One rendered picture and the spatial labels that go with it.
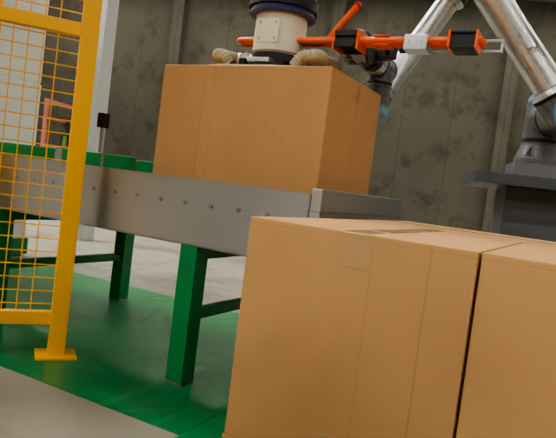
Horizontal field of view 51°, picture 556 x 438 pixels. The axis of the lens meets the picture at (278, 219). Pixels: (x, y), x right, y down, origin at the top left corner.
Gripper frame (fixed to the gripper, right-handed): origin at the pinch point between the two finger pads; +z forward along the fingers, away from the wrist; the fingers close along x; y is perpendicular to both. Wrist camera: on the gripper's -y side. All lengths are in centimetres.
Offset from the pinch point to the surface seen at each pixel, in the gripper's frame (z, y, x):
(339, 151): 10.8, -4.1, -34.7
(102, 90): -162, 271, 6
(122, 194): 35, 54, -57
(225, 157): 22, 28, -41
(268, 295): 80, -24, -67
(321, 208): 35, -12, -51
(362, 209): 5, -12, -51
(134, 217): 35, 48, -63
